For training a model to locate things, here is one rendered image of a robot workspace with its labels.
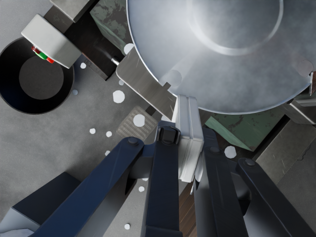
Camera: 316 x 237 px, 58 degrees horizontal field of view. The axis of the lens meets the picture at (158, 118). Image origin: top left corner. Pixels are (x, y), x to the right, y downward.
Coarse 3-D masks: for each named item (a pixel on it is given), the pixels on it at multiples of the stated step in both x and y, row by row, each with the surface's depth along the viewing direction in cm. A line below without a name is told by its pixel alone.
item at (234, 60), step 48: (144, 0) 38; (192, 0) 37; (240, 0) 38; (288, 0) 38; (144, 48) 38; (192, 48) 38; (240, 48) 38; (288, 48) 38; (240, 96) 38; (288, 96) 39
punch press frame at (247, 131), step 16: (112, 0) 51; (96, 16) 51; (112, 16) 51; (112, 32) 52; (128, 32) 51; (256, 112) 52; (272, 112) 52; (224, 128) 54; (240, 128) 52; (256, 128) 52; (272, 128) 52; (240, 144) 56; (256, 144) 52
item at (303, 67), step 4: (304, 60) 39; (300, 64) 39; (304, 64) 39; (308, 64) 39; (312, 64) 39; (300, 68) 39; (304, 68) 39; (308, 68) 39; (312, 68) 39; (300, 72) 39; (304, 72) 39; (308, 72) 39; (304, 76) 39
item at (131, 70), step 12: (132, 48) 38; (132, 60) 38; (120, 72) 38; (132, 72) 38; (144, 72) 38; (132, 84) 38; (144, 84) 38; (156, 84) 38; (168, 84) 38; (144, 96) 38; (156, 96) 38; (168, 96) 38; (156, 108) 38; (168, 108) 38; (204, 120) 38
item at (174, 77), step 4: (168, 72) 38; (172, 72) 38; (176, 72) 38; (168, 76) 38; (172, 76) 38; (176, 76) 38; (180, 76) 38; (168, 80) 38; (172, 80) 38; (176, 80) 38; (180, 80) 38; (172, 84) 38; (176, 84) 38
